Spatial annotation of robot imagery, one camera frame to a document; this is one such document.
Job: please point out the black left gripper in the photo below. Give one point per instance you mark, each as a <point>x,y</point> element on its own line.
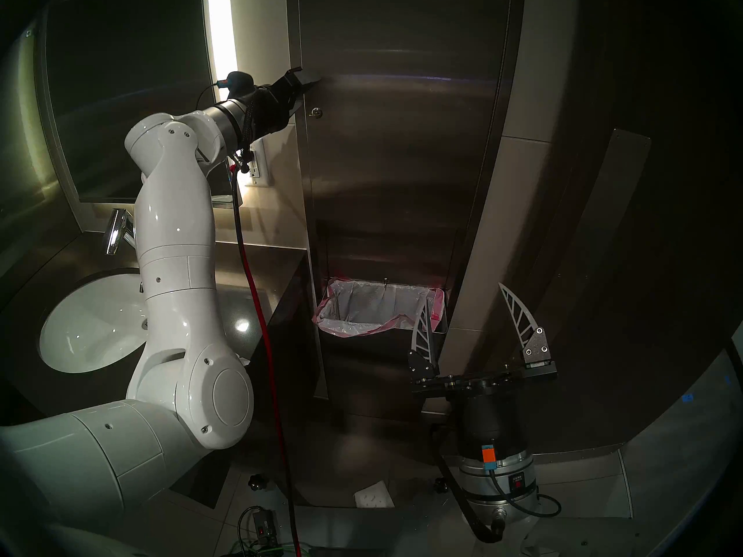
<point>270,109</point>

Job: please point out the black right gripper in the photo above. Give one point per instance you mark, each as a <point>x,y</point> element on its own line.
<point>493,416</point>

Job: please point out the grey robot base platform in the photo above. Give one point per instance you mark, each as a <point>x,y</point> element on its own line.
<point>360,532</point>

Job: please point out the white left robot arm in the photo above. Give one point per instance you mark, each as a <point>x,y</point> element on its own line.
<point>174,242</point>

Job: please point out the round steel door lock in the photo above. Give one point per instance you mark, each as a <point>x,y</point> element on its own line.
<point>312,112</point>

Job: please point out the stainless steel cabinet door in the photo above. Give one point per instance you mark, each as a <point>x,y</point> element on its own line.
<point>296,126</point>

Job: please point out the vertical bright light strip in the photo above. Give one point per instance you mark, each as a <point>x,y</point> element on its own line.
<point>220,28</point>

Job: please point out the black power plug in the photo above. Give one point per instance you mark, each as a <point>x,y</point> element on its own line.
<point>239,164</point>

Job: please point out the pink-rimmed clear trash liner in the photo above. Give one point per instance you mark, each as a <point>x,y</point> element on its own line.
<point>371,306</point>

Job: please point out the black star knob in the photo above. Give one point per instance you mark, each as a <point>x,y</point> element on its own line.
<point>442,485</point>
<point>258,483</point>

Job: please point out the white paper scrap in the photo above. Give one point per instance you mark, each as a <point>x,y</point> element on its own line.
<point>374,496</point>

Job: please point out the dark vanity counter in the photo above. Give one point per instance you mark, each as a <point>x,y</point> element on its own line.
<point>273,271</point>

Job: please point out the chrome sink faucet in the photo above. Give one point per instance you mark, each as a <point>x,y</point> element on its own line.
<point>116,231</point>

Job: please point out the dark restroom door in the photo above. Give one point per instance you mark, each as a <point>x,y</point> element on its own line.
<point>679,213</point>

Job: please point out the black electronics box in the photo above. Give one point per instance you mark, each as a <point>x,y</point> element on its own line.
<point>267,527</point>

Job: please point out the white round sink basin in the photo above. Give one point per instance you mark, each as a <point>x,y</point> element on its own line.
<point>87,329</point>

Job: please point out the white wall outlet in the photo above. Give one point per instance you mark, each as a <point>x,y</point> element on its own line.
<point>262,176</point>

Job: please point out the wall mirror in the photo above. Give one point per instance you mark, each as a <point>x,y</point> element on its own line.
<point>116,68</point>

